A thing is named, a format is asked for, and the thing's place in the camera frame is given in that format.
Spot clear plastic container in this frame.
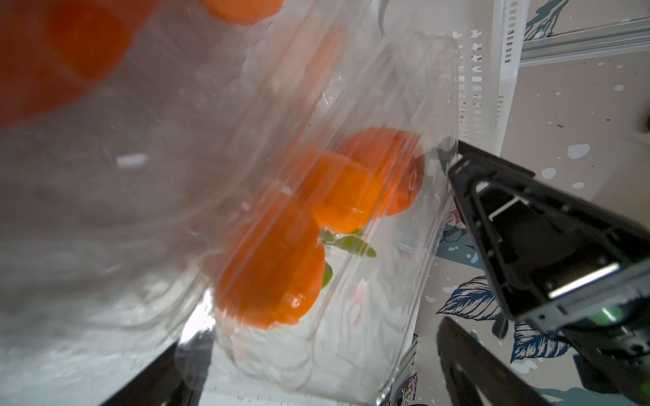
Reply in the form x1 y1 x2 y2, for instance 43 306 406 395
1 1 380 405
176 30 459 405

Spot reddish orange container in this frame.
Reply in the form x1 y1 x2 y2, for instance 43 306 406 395
339 127 426 217

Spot large orange container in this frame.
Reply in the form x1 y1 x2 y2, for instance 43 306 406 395
1 1 158 126

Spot white plastic basket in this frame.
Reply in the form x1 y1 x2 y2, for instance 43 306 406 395
452 0 530 156

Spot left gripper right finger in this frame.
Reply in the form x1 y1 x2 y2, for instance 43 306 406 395
448 143 649 332

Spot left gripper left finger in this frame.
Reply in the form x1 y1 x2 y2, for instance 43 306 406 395
436 317 549 405

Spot small orange container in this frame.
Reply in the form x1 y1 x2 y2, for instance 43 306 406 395
200 0 284 25
214 194 325 330

